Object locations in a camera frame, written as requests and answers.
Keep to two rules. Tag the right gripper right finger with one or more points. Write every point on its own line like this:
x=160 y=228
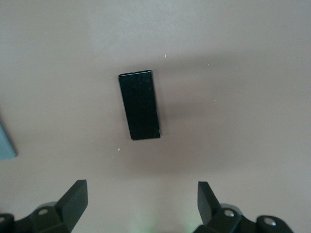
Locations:
x=209 y=206

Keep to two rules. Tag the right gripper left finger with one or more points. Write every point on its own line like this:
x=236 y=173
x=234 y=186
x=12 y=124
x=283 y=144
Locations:
x=73 y=204

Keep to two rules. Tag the black smartphone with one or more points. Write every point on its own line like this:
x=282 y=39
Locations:
x=141 y=106

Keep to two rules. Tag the silver laptop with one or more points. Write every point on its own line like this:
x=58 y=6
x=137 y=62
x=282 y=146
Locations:
x=5 y=145

